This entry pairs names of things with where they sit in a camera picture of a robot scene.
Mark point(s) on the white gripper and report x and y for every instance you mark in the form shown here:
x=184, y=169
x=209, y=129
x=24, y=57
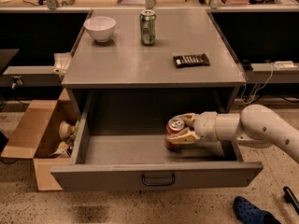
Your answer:
x=206, y=126

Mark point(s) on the red coke can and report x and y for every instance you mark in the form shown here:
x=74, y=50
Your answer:
x=174, y=125

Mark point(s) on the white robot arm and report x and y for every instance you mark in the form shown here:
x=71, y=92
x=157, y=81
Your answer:
x=256, y=126

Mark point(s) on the open grey top drawer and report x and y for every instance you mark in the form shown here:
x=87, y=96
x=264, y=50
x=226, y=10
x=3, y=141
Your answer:
x=121, y=137

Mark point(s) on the green soda can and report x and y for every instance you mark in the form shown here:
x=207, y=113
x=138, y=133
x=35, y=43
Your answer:
x=147, y=20

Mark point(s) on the dark chocolate bar wrapper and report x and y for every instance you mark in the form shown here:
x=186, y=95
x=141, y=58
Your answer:
x=191, y=60

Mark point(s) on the blue clog shoe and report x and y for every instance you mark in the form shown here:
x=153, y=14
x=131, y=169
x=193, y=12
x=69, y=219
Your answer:
x=248, y=213

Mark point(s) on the white power strip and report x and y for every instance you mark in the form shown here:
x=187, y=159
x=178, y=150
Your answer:
x=285, y=65

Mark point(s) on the black stick on floor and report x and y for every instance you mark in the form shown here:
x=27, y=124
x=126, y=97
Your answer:
x=291, y=198

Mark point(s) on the white cup in box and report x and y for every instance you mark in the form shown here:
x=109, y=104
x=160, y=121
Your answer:
x=65, y=130

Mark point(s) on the white bowl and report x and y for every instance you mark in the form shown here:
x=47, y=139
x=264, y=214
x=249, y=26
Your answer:
x=101, y=28

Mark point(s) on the cardboard box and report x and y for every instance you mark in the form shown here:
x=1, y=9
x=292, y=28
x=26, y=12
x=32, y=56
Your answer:
x=36, y=137

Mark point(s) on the black drawer handle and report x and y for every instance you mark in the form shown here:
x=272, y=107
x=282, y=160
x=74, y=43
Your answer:
x=158, y=181

